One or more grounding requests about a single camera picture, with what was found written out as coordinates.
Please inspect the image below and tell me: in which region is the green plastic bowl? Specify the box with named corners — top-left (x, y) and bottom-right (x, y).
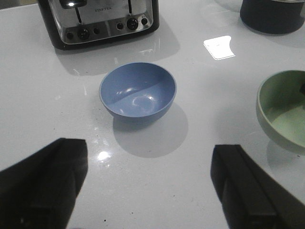
top-left (256, 70), bottom-right (305, 154)

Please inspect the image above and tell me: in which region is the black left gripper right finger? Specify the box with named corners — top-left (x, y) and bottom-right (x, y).
top-left (210, 145), bottom-right (305, 229)

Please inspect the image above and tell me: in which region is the blue plastic bowl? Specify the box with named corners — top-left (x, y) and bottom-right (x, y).
top-left (99, 62), bottom-right (177, 124)

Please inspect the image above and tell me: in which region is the black and chrome toaster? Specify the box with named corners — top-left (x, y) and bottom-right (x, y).
top-left (38, 0), bottom-right (160, 50)

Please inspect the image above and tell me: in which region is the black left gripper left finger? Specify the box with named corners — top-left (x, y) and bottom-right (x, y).
top-left (0, 138), bottom-right (88, 229)

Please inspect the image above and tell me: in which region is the dark blue saucepan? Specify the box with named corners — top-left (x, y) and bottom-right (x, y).
top-left (240, 0), bottom-right (305, 34)

